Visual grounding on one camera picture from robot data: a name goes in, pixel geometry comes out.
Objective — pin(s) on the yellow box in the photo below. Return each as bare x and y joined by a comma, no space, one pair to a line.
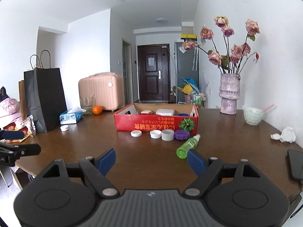
188,36

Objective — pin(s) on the white interior door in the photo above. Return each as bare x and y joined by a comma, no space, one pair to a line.
126,59

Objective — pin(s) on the blue plastic item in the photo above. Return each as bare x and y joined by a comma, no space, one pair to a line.
190,81

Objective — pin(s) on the purple bottle cap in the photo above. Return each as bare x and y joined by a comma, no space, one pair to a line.
181,135

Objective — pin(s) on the clear plastic bag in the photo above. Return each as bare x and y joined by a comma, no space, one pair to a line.
183,47

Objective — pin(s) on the dark brown entrance door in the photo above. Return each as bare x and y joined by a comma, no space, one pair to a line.
153,82

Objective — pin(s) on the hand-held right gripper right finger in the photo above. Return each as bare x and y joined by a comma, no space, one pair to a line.
196,160

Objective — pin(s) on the crumpled white tissue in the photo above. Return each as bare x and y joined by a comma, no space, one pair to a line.
286,134

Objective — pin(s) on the beige cube block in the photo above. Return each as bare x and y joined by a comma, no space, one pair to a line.
146,111

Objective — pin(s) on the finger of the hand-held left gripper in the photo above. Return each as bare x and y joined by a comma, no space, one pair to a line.
28,149
11,135

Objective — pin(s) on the pink suitcase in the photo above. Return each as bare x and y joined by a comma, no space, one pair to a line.
101,92

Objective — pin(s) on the black smartphone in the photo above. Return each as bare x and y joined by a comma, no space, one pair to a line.
296,165

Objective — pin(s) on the pink hat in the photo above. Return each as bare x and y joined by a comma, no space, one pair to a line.
8,110

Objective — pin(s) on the blue tissue pack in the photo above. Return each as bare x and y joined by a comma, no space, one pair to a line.
69,117

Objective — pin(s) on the yellow plastic item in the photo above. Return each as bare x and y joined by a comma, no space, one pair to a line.
185,89

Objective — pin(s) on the pale green bowl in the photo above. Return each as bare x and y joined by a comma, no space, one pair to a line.
253,118

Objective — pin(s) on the silver snack packet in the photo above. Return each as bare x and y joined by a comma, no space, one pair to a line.
29,125

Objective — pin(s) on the black paper bag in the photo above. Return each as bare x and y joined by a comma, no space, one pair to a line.
45,99

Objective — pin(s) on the white plastic lid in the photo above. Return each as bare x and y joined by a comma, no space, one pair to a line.
64,128
136,133
155,134

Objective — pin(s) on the clear drinking glass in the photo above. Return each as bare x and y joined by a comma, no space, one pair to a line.
86,104

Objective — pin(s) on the red cardboard box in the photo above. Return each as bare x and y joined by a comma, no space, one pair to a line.
127,123

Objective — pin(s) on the grey refrigerator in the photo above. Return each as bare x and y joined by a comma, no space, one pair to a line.
187,66

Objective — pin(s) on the green spray bottle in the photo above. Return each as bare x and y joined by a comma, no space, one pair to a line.
185,147

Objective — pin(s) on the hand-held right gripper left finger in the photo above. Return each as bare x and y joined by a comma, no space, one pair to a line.
106,160

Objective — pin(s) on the pink ceramic vase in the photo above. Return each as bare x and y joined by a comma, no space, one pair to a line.
229,94

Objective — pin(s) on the orange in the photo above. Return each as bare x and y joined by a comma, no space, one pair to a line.
97,110

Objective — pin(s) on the dried pink roses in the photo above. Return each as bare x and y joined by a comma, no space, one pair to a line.
236,50

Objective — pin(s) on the red snack package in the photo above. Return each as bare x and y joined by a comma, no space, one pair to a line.
11,127

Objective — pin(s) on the tall white cap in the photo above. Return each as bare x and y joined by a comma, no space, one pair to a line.
167,136

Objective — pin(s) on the pink spoon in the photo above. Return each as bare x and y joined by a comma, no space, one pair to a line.
268,107

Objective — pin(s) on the round ceiling lamp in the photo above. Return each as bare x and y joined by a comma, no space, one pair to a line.
162,20

